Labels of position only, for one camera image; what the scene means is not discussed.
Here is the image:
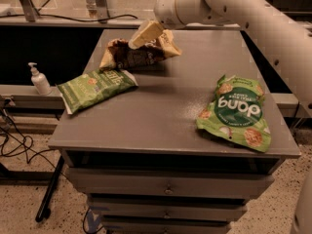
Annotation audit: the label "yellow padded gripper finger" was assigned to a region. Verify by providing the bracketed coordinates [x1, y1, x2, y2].
[128, 20, 164, 50]

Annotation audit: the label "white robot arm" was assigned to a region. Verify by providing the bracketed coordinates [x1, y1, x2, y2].
[129, 0, 312, 115]

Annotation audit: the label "metal frame post middle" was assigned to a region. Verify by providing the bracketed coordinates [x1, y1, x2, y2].
[95, 0, 109, 21]

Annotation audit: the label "black table leg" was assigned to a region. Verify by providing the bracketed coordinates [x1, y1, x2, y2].
[35, 157, 64, 222]

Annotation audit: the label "green jalapeno kettle chip bag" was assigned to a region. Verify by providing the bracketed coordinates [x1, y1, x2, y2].
[57, 69, 137, 115]

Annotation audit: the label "metal frame post left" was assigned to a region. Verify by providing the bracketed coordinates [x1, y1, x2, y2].
[19, 0, 37, 22]

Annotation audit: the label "brown chip bag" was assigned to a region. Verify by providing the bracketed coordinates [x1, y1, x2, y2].
[99, 30, 181, 70]

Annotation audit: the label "metal frame post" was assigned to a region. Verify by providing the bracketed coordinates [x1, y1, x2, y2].
[95, 0, 109, 21]
[19, 0, 37, 22]

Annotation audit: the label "grey drawer cabinet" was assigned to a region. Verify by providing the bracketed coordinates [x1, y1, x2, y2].
[50, 30, 300, 234]

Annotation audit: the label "black floor cables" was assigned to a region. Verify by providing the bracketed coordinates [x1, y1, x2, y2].
[0, 107, 66, 180]

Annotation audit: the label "green dang rice chips bag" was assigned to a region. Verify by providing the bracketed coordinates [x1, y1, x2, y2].
[196, 75, 271, 153]

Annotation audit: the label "black cable on ledge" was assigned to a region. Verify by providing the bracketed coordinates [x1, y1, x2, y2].
[0, 13, 138, 23]

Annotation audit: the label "white pump sanitizer bottle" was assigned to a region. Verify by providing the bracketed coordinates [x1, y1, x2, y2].
[28, 62, 52, 96]

